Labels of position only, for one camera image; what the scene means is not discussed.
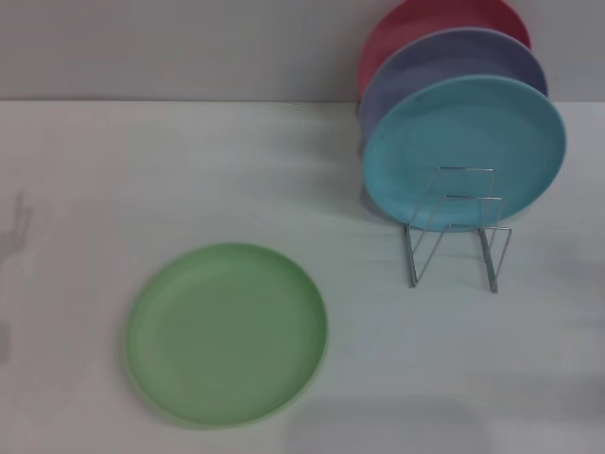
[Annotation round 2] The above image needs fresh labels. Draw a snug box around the green round plate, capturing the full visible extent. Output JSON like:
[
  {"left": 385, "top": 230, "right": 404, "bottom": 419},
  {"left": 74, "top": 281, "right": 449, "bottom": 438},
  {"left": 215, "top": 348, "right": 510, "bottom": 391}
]
[{"left": 125, "top": 242, "right": 329, "bottom": 430}]

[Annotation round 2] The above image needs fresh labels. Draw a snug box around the cyan round plate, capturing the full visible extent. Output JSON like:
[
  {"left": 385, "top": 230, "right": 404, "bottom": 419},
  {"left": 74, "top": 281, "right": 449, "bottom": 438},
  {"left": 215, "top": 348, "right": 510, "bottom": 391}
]
[{"left": 362, "top": 74, "right": 567, "bottom": 235}]

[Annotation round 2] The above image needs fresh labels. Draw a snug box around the purple round plate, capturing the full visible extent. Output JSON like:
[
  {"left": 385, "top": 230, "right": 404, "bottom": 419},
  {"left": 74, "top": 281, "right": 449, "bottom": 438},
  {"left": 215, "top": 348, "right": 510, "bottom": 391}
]
[{"left": 356, "top": 26, "right": 549, "bottom": 144}]

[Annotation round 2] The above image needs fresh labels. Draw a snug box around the red round plate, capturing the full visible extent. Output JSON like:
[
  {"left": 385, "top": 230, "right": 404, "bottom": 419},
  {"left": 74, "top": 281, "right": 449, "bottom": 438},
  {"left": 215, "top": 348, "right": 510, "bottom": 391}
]
[{"left": 357, "top": 0, "right": 532, "bottom": 96}]

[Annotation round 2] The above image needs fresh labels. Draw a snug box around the chrome wire plate rack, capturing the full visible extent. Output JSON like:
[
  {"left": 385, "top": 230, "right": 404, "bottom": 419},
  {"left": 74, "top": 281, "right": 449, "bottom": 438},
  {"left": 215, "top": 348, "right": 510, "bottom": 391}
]
[{"left": 404, "top": 166, "right": 513, "bottom": 295}]

